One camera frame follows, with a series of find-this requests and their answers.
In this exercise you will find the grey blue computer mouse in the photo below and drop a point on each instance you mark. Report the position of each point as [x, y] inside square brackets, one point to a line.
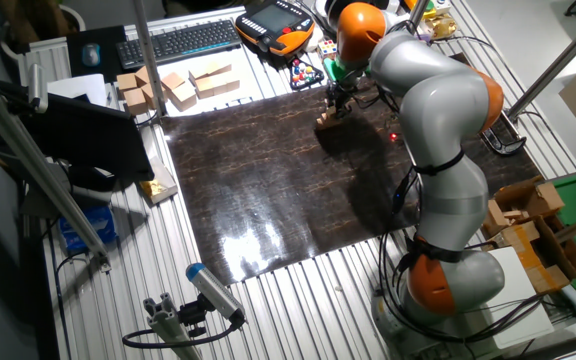
[91, 54]

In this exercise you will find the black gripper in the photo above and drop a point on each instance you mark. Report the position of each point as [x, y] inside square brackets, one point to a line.
[340, 92]

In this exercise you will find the silver camera blue cap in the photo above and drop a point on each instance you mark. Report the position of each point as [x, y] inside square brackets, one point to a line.
[213, 290]

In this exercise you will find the blue packet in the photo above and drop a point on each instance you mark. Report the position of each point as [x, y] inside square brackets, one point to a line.
[90, 225]

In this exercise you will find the black keyboard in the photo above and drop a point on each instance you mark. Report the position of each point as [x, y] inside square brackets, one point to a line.
[178, 44]

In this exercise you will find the cardboard box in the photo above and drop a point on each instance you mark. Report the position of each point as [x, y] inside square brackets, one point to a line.
[543, 197]

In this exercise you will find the large wooden block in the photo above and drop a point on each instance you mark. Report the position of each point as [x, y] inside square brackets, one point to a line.
[219, 85]
[232, 82]
[219, 67]
[142, 75]
[184, 96]
[149, 96]
[204, 88]
[172, 80]
[127, 81]
[135, 101]
[199, 71]

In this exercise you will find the orange black teach pendant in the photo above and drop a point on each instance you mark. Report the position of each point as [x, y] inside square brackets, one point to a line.
[273, 22]

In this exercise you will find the black adapter with blue light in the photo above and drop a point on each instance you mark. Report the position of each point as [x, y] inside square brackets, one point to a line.
[397, 195]

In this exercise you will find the short aluminium extrusion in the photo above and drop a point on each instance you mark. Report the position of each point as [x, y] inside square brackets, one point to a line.
[165, 322]

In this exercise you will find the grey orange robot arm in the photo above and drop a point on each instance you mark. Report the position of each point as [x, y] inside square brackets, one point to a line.
[443, 105]

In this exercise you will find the long aluminium beam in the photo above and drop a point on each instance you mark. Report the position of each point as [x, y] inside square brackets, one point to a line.
[43, 170]

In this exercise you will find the yellow and white small items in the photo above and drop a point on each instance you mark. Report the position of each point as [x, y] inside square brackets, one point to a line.
[430, 9]

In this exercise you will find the small board with red light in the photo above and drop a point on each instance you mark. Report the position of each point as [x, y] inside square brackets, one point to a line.
[393, 136]

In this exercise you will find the silver camera on beam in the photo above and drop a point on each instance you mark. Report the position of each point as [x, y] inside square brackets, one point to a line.
[37, 85]

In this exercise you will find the white box with gold foil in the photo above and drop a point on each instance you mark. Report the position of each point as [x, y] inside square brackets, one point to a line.
[160, 187]

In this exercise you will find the purple item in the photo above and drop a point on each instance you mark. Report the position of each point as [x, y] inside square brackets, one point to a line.
[424, 37]

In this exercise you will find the black triangular ball tray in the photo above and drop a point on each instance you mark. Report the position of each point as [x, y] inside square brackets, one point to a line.
[304, 75]

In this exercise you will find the black mouse pad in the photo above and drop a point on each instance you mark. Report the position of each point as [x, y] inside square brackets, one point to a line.
[75, 36]

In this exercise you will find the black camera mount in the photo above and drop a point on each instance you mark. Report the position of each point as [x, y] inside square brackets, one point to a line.
[193, 315]

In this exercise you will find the white paper sheet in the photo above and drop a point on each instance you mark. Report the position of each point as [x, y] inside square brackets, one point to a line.
[75, 87]

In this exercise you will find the golden transparent item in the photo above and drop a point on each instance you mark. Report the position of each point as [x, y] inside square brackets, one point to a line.
[440, 26]

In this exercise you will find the light wooden block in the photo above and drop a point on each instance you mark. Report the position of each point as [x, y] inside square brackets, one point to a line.
[493, 217]

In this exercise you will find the white board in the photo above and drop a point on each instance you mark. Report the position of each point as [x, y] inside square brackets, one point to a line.
[518, 305]

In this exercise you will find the rubik's cube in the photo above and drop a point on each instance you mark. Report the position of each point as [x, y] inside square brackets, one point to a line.
[327, 51]

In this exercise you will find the white round rim bin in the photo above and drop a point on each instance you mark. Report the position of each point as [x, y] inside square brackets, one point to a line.
[18, 30]

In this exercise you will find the black monitor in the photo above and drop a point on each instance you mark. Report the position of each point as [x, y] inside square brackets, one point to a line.
[83, 135]

